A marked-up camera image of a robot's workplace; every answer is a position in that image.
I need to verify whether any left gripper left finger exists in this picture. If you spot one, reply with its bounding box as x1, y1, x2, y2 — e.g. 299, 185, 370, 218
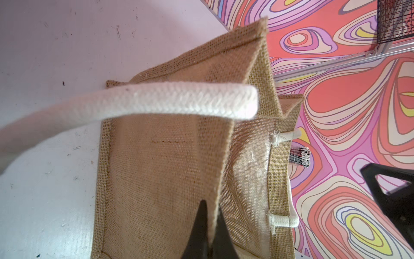
181, 200, 209, 259

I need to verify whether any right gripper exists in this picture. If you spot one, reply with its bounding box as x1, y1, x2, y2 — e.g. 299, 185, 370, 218
360, 163, 414, 248

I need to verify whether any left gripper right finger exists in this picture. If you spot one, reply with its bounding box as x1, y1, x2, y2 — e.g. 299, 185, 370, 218
211, 207, 239, 259

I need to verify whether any burlap tote bag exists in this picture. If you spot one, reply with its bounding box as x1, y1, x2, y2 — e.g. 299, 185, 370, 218
1, 18, 304, 259

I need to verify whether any back wire basket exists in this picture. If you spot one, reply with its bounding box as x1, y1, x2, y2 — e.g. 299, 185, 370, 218
377, 0, 414, 44

